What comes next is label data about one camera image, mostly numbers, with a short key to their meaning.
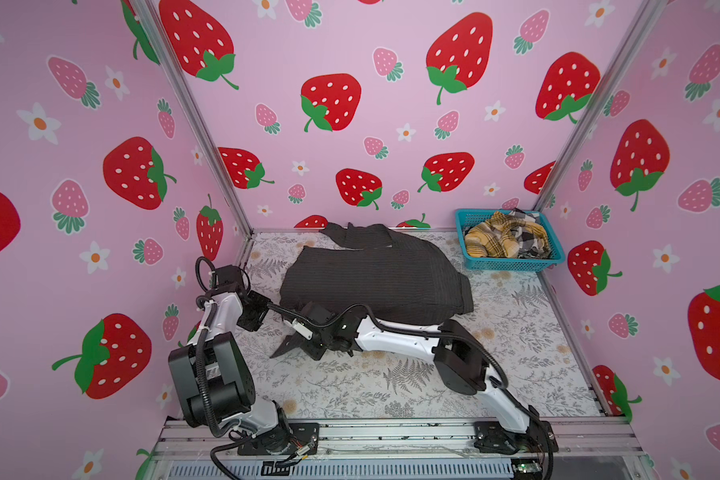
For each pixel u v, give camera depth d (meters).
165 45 0.73
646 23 0.70
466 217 1.15
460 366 0.53
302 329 0.68
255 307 0.77
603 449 0.73
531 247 1.00
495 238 1.06
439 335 0.54
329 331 0.66
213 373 0.45
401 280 1.07
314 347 0.75
